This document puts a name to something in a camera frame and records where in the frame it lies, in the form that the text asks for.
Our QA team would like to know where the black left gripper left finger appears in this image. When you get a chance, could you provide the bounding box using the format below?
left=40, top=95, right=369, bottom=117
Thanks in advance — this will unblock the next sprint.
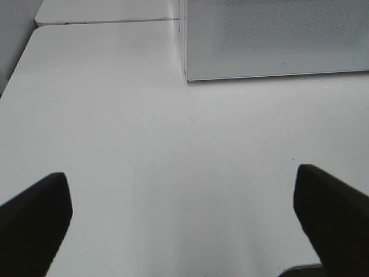
left=1, top=173, right=73, bottom=276

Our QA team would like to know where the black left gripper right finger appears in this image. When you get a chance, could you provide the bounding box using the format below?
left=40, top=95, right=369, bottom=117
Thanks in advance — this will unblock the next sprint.
left=293, top=164, right=368, bottom=276

